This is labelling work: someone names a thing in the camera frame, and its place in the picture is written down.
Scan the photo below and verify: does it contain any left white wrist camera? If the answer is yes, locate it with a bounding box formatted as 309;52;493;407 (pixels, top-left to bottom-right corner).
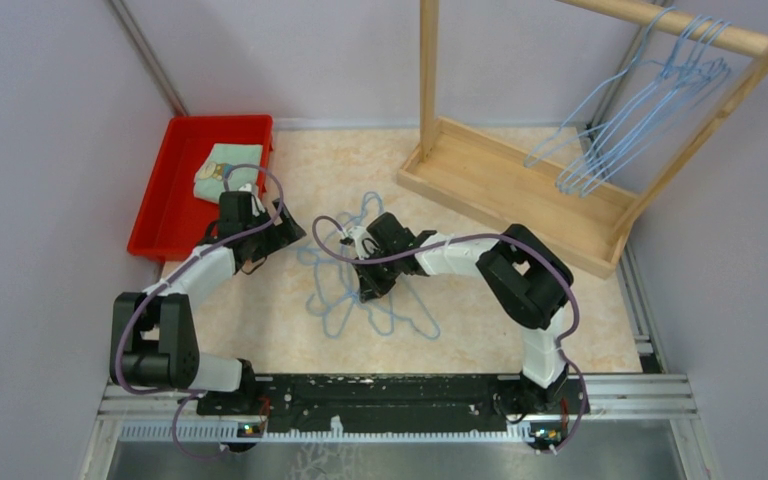
237;183;267;216

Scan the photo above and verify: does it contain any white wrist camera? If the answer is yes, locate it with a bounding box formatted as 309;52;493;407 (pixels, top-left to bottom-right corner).
340;226;378;260
237;183;267;216

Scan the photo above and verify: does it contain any aluminium frame rail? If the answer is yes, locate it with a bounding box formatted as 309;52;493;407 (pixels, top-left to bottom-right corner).
97;374;698;448

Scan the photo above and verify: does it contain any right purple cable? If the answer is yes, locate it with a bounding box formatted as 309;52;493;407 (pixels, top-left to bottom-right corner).
311;215;591;454

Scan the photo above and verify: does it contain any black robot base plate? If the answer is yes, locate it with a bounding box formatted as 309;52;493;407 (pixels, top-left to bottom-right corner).
196;374;590;434

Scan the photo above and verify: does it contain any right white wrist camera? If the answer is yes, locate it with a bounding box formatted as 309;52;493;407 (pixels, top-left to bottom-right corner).
340;226;378;260

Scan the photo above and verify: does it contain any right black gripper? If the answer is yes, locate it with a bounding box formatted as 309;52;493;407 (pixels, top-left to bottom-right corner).
352;246;402;302

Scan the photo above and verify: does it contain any wooden hanger rack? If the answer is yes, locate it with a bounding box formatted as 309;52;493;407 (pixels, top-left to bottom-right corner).
396;1;768;278

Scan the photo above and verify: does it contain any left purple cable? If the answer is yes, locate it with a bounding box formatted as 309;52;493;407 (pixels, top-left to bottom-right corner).
110;163;286;461

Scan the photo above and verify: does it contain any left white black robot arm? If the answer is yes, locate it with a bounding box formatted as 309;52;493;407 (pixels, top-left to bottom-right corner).
110;191;306;414

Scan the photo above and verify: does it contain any folded light green cloth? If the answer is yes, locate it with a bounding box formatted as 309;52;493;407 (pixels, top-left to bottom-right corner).
193;143;263;204

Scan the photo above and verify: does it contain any purple cable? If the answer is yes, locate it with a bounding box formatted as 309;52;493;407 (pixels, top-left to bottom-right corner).
110;163;286;461
311;215;591;454

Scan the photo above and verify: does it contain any red plastic bin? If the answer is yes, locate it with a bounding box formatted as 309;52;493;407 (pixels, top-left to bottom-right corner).
127;114;273;263

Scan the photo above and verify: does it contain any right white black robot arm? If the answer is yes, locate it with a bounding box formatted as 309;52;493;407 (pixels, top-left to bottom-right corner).
340;212;574;412

